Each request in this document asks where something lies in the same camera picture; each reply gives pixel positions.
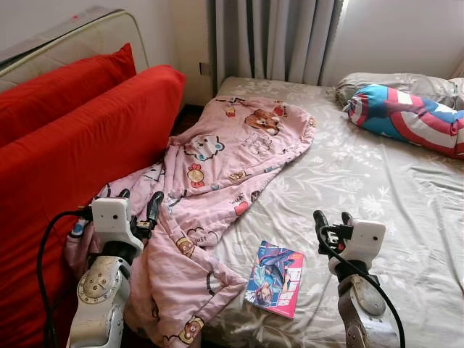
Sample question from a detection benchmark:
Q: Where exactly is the colourful anime magazine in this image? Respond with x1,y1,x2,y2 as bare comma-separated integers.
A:
244,241,305,320

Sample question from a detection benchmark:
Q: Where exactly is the pink cartoon print blanket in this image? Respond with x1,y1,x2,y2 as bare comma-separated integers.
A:
64,94,318,348

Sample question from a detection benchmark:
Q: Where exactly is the beige floral bed sheet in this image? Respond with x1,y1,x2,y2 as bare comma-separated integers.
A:
196,76,464,348

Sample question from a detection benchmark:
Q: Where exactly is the large red cushion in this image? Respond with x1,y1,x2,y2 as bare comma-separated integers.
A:
0,64,187,348

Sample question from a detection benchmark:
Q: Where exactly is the red white blue striped bolster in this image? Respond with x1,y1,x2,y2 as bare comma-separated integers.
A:
344,83,464,160

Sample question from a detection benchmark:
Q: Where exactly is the small red cushion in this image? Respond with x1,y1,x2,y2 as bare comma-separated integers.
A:
0,42,138,149

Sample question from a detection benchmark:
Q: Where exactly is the beige bolster with tied end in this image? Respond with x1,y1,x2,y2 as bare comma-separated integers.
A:
335,71,464,111

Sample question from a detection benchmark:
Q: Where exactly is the beige upright mattress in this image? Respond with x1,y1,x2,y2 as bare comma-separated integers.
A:
0,6,151,91

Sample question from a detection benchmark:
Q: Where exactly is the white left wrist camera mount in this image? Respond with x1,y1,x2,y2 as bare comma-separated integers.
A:
91,197,146,251

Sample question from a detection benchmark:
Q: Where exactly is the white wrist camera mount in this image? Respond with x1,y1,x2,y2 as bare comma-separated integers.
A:
347,220,387,263
91,197,146,251

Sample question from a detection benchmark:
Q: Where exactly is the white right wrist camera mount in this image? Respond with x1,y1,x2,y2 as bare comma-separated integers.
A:
347,220,387,263

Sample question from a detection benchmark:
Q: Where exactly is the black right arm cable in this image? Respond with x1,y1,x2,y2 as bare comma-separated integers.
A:
318,225,407,348

